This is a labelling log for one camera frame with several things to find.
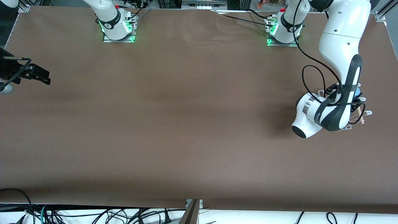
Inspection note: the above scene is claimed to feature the aluminium frame profile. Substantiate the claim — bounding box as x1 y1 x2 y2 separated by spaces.
179 199 203 224

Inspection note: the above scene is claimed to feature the white wire cup rack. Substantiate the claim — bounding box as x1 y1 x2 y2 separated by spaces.
317 82 373 130

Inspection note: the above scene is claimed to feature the orange cluttered object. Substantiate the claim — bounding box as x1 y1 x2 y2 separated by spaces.
257 0 290 9

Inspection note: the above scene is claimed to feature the long black table cable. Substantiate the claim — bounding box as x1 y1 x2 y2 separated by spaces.
211 11 274 28

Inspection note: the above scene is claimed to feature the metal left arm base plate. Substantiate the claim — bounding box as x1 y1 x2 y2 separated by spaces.
266 17 300 47

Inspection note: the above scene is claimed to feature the short black table cable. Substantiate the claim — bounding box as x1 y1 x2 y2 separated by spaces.
247 9 275 20

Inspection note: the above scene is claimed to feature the brown table cover sheet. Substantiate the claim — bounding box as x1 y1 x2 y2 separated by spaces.
0 6 398 214

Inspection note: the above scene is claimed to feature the black looped floor cable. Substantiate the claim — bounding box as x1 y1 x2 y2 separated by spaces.
0 188 35 224

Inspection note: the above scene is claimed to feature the white power strip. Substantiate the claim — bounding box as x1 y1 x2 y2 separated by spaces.
182 0 227 10

